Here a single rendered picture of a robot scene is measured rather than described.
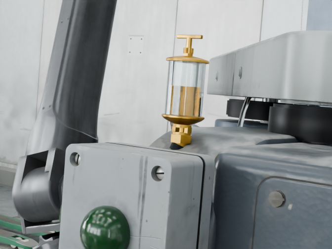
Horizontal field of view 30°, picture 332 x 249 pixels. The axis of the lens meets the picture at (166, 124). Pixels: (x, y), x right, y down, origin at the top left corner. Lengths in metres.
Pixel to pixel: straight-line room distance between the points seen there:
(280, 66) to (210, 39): 5.93
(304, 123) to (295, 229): 0.13
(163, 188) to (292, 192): 0.07
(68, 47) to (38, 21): 7.32
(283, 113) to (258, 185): 0.12
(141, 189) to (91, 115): 0.35
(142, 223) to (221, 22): 6.06
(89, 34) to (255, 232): 0.40
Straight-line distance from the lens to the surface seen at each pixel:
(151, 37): 6.82
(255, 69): 0.57
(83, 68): 0.68
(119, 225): 0.33
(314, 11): 5.47
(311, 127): 0.45
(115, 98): 7.07
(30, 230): 0.67
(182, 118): 0.40
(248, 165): 0.35
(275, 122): 0.47
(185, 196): 0.33
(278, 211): 0.35
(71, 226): 0.36
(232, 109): 0.85
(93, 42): 0.70
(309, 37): 0.46
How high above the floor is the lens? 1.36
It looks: 3 degrees down
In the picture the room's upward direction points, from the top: 5 degrees clockwise
